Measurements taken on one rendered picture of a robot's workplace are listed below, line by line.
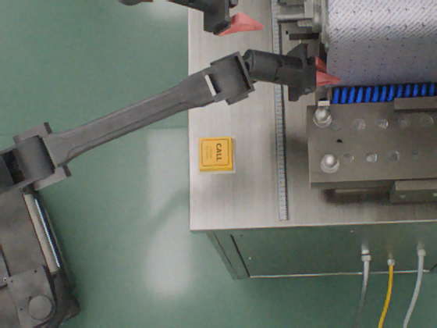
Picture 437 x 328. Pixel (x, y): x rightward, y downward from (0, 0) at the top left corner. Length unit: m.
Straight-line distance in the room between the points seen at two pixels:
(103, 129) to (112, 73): 1.36
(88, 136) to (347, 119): 0.51
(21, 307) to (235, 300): 0.64
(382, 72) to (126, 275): 1.33
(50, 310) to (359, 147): 1.10
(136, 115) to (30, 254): 1.08
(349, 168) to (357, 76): 0.18
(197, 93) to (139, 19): 1.45
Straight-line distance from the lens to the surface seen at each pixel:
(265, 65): 1.57
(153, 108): 1.54
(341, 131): 1.68
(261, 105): 1.84
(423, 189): 1.68
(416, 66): 1.65
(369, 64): 1.62
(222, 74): 1.53
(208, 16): 1.42
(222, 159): 1.78
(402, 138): 1.69
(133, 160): 2.79
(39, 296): 2.44
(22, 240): 2.56
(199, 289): 2.67
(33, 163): 1.57
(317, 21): 1.50
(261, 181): 1.79
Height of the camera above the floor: 2.64
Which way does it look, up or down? 72 degrees down
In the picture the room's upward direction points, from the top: 11 degrees counter-clockwise
